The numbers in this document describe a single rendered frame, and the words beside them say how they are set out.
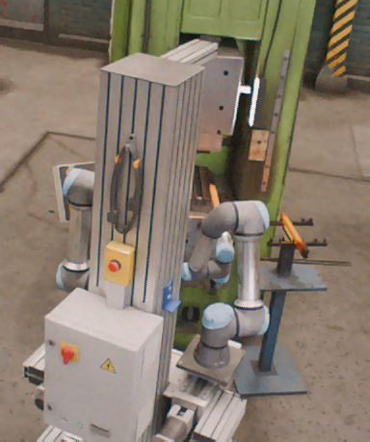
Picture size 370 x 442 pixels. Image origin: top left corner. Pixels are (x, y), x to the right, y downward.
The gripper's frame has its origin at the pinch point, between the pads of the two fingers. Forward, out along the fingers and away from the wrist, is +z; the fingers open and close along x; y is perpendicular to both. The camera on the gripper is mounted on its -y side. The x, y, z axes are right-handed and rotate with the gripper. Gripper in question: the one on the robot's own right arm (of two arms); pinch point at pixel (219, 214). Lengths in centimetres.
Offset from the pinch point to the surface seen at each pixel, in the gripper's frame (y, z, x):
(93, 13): 36, 667, -106
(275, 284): 45, 13, 36
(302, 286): 45, 13, 50
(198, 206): 16.8, 42.1, -5.0
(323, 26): 16, 610, 194
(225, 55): -65, 42, 0
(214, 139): -22.2, 40.6, -1.2
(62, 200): 7, 17, -75
